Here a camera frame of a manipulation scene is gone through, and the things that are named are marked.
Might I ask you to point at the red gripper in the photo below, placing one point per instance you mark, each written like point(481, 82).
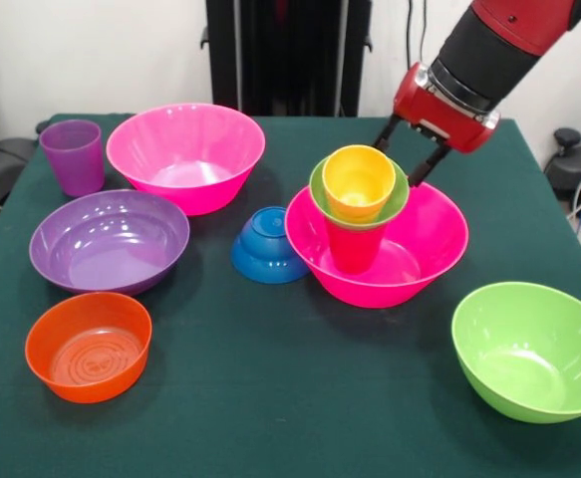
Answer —
point(439, 117)

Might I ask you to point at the yellow plastic cup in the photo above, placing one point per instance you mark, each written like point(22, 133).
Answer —
point(357, 184)

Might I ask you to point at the small lime green bowl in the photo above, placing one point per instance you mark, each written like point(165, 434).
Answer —
point(360, 223)

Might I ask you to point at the magenta plastic bowl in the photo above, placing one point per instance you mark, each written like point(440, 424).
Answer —
point(185, 149)
point(434, 259)

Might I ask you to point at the pink red plastic cup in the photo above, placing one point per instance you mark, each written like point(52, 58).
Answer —
point(352, 249)

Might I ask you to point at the blue plastic bowl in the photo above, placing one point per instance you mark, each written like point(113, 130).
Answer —
point(260, 249)

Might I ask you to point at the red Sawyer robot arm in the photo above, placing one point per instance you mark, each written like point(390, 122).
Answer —
point(494, 55)

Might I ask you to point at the large lime green bowl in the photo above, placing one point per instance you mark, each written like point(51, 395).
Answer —
point(529, 348)

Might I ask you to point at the dark green tablecloth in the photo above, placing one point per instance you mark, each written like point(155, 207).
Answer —
point(270, 373)

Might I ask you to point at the purple plastic bowl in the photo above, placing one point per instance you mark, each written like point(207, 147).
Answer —
point(110, 239)

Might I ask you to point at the purple plastic cup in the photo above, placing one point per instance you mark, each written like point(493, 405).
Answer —
point(73, 159)

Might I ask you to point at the red plastic bowl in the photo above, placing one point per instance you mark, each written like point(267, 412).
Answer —
point(88, 348)

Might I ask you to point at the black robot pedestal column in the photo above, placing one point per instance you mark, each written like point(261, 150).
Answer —
point(280, 60)

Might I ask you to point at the grey pedestal foot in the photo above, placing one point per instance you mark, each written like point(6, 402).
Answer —
point(1, 164)
point(564, 174)

